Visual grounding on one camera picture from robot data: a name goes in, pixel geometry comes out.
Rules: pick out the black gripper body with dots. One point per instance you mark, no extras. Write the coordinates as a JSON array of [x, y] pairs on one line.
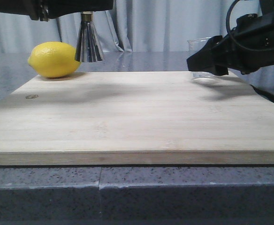
[[249, 46], [35, 9]]

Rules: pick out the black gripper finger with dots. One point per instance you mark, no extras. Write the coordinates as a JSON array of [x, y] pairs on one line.
[[53, 9], [202, 58]]

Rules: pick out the small glass beaker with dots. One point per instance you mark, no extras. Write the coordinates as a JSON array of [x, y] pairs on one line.
[[200, 77]]

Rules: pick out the steel double jigger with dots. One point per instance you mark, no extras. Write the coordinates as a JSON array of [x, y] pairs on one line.
[[88, 48]]

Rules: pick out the yellow lemon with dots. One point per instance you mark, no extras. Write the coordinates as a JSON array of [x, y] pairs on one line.
[[53, 59]]

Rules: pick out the grey curtain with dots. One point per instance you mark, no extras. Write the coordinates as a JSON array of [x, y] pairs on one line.
[[131, 26]]

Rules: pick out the wooden cutting board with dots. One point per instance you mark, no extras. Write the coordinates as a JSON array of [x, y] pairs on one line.
[[135, 118]]

